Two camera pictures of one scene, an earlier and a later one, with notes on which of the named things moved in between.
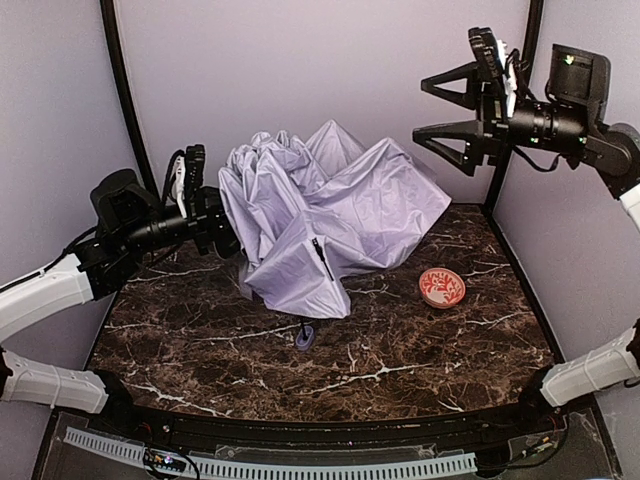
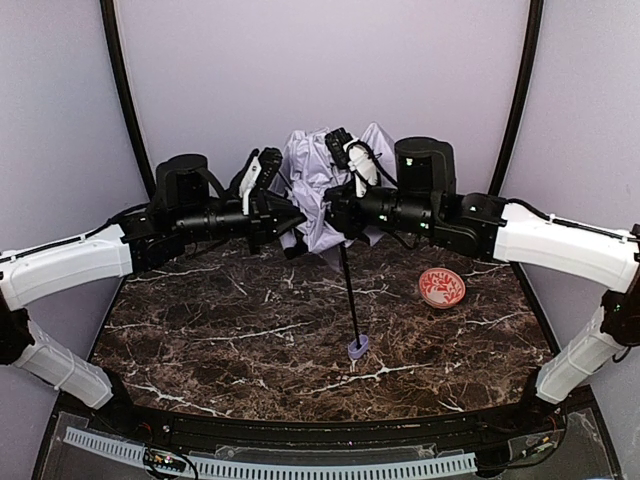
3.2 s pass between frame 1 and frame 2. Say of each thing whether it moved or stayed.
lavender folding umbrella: moved
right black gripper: moved
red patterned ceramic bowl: stayed
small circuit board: stayed
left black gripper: moved
